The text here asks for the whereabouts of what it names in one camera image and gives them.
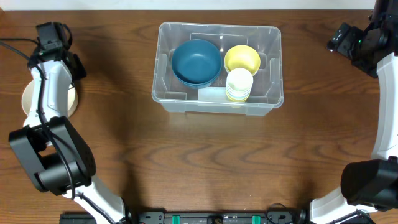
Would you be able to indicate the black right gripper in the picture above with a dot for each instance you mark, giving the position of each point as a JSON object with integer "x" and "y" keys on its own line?
{"x": 349, "y": 48}

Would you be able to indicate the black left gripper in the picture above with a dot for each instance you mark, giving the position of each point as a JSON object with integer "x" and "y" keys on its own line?
{"x": 83, "y": 71}

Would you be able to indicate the large cream bowl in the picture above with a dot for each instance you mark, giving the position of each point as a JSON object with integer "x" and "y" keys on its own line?
{"x": 27, "y": 99}

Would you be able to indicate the small yellow bowl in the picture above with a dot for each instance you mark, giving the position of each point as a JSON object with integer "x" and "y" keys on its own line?
{"x": 242, "y": 56}

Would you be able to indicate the dark blue bowl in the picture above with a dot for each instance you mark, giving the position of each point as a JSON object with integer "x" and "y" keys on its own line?
{"x": 196, "y": 55}
{"x": 196, "y": 79}

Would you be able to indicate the cream plastic cup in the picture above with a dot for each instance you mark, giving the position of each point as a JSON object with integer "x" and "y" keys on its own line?
{"x": 239, "y": 80}

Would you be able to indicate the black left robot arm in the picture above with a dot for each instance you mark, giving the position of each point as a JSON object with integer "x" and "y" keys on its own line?
{"x": 53, "y": 154}

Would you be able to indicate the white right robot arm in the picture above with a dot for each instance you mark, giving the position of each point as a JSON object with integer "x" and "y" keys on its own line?
{"x": 370, "y": 185}

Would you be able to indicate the clear plastic storage container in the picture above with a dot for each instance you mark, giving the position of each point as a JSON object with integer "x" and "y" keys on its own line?
{"x": 267, "y": 90}

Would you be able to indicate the white label in container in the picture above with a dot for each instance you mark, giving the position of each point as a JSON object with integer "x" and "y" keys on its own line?
{"x": 212, "y": 94}

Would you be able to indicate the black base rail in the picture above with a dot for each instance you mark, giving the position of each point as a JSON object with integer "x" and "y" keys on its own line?
{"x": 275, "y": 215}

